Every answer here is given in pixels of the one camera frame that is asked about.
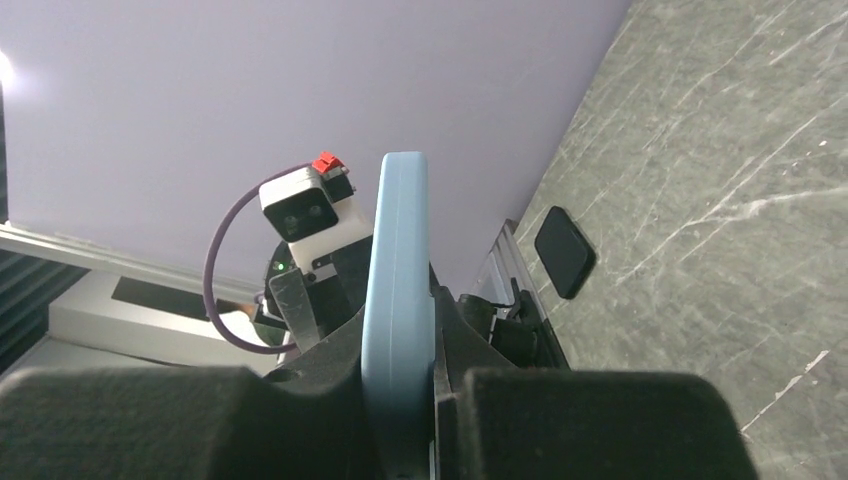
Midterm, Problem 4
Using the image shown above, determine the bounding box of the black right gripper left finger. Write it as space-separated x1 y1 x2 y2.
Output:
1 317 371 479

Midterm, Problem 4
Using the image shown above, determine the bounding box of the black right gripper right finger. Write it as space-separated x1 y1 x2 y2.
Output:
432 287 757 479

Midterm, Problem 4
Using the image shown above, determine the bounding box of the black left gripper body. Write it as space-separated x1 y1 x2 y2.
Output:
254 236 372 352

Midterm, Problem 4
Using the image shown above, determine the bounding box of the light blue phone case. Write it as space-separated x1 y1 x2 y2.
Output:
361 152 435 479

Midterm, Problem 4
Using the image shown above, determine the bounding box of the black smartphone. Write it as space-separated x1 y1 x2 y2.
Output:
534 206 597 300

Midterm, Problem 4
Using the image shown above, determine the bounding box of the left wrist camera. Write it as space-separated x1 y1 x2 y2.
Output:
258 152 373 272

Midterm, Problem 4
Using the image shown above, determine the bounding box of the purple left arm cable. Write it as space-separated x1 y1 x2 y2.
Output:
201 162 313 356

